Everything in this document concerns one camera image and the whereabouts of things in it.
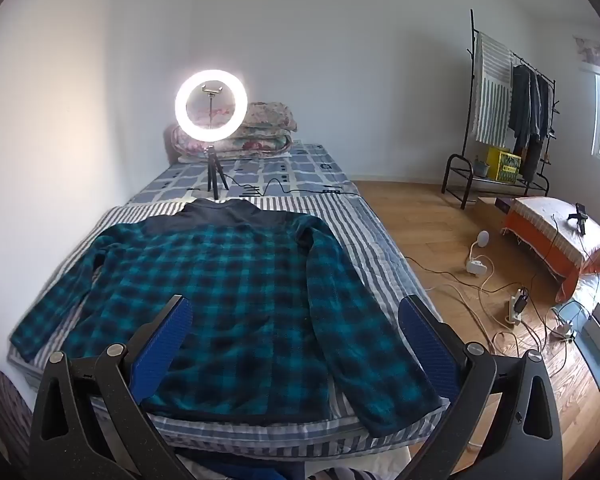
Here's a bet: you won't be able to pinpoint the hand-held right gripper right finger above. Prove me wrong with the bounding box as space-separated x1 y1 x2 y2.
397 294 563 480

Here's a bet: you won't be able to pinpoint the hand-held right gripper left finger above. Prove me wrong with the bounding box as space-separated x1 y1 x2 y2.
28 295 196 480

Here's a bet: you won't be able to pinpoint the teal plaid fleece jacket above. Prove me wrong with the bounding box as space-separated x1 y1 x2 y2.
10 197 451 438

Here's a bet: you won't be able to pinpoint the dark hanging clothes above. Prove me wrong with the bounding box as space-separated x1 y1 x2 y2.
507 62 553 183

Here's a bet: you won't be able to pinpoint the black clothes rack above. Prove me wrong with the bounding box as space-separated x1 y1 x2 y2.
441 9 561 210

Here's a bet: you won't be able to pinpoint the white power strip with plugs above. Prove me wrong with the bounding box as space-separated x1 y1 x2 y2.
505 287 531 326

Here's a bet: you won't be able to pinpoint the white round device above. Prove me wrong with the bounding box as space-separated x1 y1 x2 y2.
469 230 492 261

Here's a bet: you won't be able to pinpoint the blue striped blanket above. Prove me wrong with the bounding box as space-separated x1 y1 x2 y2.
7 192 453 453

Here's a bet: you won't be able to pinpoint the white charger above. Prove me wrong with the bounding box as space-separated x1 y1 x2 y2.
550 320 578 342

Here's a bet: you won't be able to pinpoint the cardboard box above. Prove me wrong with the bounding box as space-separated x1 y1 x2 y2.
475 196 516 222

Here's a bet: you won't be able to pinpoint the small table with orange cloth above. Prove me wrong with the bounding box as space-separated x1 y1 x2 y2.
500 196 600 303

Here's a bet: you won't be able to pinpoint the grey flat case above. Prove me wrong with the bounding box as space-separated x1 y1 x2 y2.
580 300 600 362

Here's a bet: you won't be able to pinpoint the grey ribbed cloth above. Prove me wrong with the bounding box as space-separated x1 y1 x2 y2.
0 367 36 480

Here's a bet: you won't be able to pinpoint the blue floor mat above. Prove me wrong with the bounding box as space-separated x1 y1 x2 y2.
552 267 600 391

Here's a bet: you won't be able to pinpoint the black tripod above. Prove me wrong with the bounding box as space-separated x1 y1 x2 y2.
207 144 229 200

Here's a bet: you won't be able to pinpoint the yellow crate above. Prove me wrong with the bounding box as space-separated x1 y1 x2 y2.
485 146 523 182

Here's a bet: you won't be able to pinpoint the floral folded quilt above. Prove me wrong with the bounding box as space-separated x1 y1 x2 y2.
170 124 295 163

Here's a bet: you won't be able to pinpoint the blue checked bed sheet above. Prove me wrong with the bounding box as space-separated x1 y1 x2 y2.
125 142 363 208

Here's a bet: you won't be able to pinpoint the floral pillow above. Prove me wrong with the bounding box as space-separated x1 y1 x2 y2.
242 101 297 135

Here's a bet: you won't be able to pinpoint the grey striped towel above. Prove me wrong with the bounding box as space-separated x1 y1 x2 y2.
470 32 515 147

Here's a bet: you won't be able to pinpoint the floral curtain valance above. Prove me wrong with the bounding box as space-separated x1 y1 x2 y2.
572 35 600 81

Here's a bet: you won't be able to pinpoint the black cable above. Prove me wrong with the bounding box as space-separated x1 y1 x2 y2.
187 177 361 200

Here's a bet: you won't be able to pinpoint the white ring light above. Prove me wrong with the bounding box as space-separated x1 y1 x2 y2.
175 70 248 142

